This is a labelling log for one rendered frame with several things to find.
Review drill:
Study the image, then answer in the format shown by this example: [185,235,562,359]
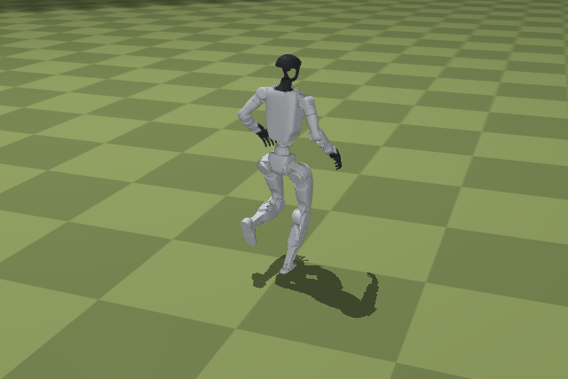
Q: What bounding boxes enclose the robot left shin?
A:
[251,197,279,226]

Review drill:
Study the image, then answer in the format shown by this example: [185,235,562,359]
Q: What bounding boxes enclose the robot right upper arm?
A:
[297,93,322,142]

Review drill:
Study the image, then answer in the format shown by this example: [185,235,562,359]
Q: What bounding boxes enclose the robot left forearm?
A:
[241,117,261,133]

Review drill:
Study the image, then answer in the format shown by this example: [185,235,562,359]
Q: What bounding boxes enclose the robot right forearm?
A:
[316,129,337,156]

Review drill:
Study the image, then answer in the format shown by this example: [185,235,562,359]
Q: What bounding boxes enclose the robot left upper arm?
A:
[238,87,270,122]

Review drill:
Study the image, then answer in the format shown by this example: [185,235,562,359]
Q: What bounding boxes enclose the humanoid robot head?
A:
[274,54,301,92]

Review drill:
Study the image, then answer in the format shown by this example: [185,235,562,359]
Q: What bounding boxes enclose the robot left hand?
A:
[256,124,277,147]

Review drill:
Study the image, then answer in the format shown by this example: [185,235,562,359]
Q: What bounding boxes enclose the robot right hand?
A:
[329,149,342,170]

